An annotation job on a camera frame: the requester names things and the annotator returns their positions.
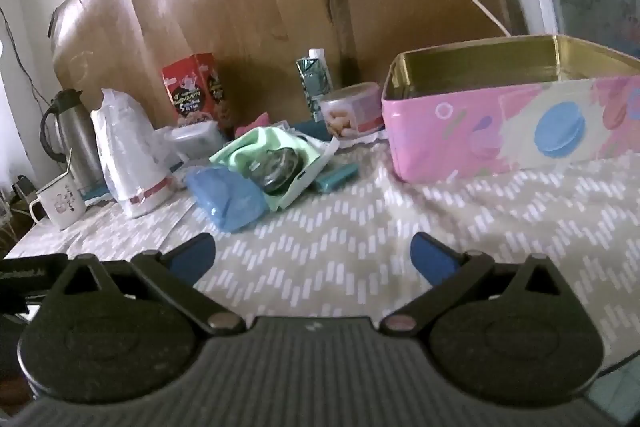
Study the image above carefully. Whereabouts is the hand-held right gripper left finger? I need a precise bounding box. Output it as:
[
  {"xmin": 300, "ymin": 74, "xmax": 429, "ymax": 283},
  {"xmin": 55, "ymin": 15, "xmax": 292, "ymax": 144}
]
[{"xmin": 64, "ymin": 233, "xmax": 246, "ymax": 336}]

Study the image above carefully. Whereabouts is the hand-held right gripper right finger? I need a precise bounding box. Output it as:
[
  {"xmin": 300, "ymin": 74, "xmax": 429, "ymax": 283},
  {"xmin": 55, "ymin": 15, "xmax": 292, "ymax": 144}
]
[{"xmin": 380, "ymin": 232, "xmax": 567, "ymax": 336}]

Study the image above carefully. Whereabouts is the light green cloth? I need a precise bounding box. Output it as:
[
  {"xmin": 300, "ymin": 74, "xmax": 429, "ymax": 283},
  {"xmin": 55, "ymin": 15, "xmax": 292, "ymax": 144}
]
[{"xmin": 209, "ymin": 127, "xmax": 323, "ymax": 212}]

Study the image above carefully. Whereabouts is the pink tin box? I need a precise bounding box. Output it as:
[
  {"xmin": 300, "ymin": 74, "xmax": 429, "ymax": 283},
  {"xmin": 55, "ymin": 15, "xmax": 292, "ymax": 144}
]
[{"xmin": 381, "ymin": 34, "xmax": 640, "ymax": 184}]

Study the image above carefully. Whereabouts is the pink soft object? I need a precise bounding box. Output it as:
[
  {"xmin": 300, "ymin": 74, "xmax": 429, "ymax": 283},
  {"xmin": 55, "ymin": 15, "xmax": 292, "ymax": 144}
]
[{"xmin": 234, "ymin": 123, "xmax": 271, "ymax": 140}]

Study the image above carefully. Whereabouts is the blue plastic bag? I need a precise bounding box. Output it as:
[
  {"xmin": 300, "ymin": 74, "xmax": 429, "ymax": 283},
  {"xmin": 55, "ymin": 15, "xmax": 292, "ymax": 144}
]
[{"xmin": 186, "ymin": 165, "xmax": 271, "ymax": 233}]

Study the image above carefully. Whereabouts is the white enamel mug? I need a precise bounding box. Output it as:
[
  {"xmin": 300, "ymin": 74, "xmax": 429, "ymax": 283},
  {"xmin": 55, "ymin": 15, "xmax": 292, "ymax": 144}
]
[{"xmin": 29, "ymin": 172, "xmax": 87, "ymax": 231}]

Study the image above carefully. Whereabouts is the clear plastic container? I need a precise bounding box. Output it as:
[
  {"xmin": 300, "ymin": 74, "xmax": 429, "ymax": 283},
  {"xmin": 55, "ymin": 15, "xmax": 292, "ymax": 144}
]
[{"xmin": 155, "ymin": 122, "xmax": 227, "ymax": 164}]

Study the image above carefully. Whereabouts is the dark round object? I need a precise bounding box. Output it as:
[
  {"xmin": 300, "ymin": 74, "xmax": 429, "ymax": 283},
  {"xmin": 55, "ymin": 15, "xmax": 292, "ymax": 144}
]
[{"xmin": 249, "ymin": 148, "xmax": 302, "ymax": 196}]

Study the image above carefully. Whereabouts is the white plastic bag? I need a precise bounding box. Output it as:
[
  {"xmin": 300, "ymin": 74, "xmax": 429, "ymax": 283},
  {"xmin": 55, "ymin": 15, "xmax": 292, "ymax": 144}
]
[{"xmin": 91, "ymin": 88, "xmax": 177, "ymax": 219}]

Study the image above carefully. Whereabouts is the steel thermos jug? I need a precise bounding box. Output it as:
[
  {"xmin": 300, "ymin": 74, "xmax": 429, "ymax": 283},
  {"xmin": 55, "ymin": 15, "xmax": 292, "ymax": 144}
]
[{"xmin": 40, "ymin": 89, "xmax": 104, "ymax": 190}]

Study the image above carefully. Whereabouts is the red cereal box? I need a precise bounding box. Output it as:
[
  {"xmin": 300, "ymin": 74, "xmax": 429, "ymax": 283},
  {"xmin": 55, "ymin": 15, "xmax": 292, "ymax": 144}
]
[{"xmin": 162, "ymin": 53, "xmax": 236, "ymax": 132}]

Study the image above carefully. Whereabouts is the round cookie container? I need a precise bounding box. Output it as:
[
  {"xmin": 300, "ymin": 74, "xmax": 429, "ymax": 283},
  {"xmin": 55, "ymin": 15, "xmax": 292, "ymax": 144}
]
[{"xmin": 320, "ymin": 82, "xmax": 386, "ymax": 140}]

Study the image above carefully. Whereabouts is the dark blue object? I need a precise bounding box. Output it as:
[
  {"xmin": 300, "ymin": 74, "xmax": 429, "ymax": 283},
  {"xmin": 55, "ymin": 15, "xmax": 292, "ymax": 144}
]
[{"xmin": 292, "ymin": 121, "xmax": 334, "ymax": 143}]

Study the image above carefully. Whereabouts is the green silver carton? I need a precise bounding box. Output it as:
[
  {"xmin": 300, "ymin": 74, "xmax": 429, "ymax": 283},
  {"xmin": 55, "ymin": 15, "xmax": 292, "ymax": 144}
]
[{"xmin": 296, "ymin": 48, "xmax": 335, "ymax": 124}]

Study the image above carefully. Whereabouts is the small brown board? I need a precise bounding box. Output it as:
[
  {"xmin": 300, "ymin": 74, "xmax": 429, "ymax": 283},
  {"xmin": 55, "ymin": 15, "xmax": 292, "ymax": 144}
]
[{"xmin": 328, "ymin": 0, "xmax": 528, "ymax": 88}]

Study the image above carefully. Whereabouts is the large brown cardboard sheet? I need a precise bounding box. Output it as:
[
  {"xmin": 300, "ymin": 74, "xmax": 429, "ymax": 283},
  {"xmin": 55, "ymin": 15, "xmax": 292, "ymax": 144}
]
[{"xmin": 50, "ymin": 0, "xmax": 346, "ymax": 142}]

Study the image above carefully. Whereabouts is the dark wall cable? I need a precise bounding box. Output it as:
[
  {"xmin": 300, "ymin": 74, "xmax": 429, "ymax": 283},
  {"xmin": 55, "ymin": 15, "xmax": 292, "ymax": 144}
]
[{"xmin": 0, "ymin": 7, "xmax": 47, "ymax": 110}]

